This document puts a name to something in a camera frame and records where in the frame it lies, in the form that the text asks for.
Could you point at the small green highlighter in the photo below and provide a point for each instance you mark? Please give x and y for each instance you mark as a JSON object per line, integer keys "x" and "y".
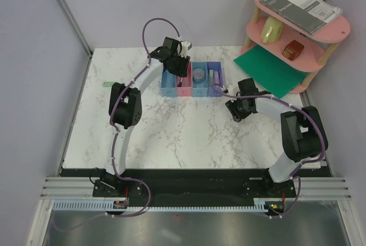
{"x": 107, "y": 84}

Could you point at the light blue drawer box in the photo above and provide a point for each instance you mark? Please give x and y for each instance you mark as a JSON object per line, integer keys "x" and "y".
{"x": 168, "y": 85}

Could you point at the grey setup guide booklet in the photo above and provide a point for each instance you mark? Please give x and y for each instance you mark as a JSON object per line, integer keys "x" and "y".
{"x": 309, "y": 15}

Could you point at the pink highlighter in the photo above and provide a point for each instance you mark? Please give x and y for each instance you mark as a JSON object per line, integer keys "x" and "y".
{"x": 217, "y": 78}

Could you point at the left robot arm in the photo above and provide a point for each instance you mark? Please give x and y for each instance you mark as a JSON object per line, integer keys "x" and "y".
{"x": 125, "y": 105}

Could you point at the pink three-tier shelf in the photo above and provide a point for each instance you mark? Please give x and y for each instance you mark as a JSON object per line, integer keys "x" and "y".
{"x": 317, "y": 48}

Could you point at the pink drawer box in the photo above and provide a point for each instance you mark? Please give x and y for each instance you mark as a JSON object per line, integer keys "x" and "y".
{"x": 186, "y": 89}

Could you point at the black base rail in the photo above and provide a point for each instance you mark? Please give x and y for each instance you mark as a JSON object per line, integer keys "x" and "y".
{"x": 186, "y": 188}

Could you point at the long green highlighter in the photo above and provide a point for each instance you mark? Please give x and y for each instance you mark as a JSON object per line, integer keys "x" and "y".
{"x": 210, "y": 77}

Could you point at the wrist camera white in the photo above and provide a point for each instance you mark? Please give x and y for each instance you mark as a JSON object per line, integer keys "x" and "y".
{"x": 226, "y": 88}
{"x": 183, "y": 48}

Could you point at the white cable duct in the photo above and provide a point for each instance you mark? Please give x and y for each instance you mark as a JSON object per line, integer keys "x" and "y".
{"x": 121, "y": 206}

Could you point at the blue whiteboard marker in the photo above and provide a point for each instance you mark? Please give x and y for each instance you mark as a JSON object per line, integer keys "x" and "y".
{"x": 181, "y": 81}

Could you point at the green folder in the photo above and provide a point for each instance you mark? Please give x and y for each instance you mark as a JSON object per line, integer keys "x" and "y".
{"x": 269, "y": 71}

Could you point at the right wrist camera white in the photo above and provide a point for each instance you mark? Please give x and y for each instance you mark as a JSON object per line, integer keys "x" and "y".
{"x": 226, "y": 88}

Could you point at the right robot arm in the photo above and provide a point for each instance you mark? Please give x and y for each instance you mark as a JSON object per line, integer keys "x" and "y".
{"x": 302, "y": 133}

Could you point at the red brown cube box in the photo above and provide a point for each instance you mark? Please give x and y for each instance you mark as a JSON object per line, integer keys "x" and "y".
{"x": 293, "y": 50}

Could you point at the jar of rubber bands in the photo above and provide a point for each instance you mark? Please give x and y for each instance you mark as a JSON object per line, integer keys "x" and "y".
{"x": 198, "y": 76}

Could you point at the teal blue drawer box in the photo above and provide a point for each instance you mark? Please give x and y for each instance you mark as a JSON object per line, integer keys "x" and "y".
{"x": 200, "y": 90}

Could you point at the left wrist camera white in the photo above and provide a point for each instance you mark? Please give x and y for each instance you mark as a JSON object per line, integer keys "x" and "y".
{"x": 183, "y": 48}

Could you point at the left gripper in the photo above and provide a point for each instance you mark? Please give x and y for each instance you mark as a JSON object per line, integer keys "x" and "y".
{"x": 182, "y": 71}

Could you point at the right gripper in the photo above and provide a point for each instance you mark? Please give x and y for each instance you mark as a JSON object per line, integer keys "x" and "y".
{"x": 237, "y": 115}

